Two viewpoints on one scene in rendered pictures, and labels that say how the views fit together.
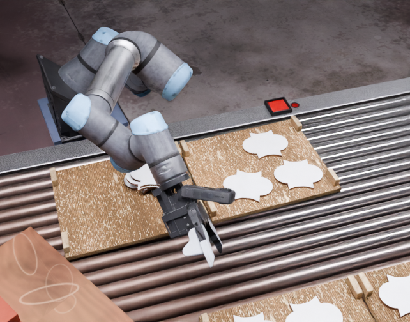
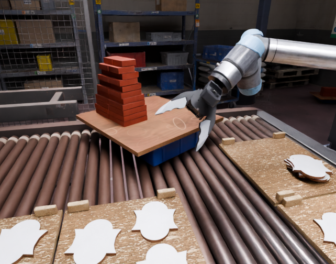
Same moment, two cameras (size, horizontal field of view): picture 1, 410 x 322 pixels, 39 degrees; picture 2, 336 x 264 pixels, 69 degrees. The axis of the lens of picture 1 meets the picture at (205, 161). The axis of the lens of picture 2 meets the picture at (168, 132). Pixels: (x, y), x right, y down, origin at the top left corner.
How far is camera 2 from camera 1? 1.26 m
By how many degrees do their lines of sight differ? 76
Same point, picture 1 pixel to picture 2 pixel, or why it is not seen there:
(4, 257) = not seen: hidden behind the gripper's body
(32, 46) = not seen: outside the picture
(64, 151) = (310, 142)
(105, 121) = not seen: hidden behind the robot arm
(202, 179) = (328, 200)
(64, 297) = (176, 126)
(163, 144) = (232, 52)
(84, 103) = (251, 32)
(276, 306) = (185, 241)
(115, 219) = (256, 158)
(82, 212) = (256, 147)
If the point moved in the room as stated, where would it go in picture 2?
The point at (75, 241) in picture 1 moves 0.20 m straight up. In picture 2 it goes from (231, 146) to (236, 103)
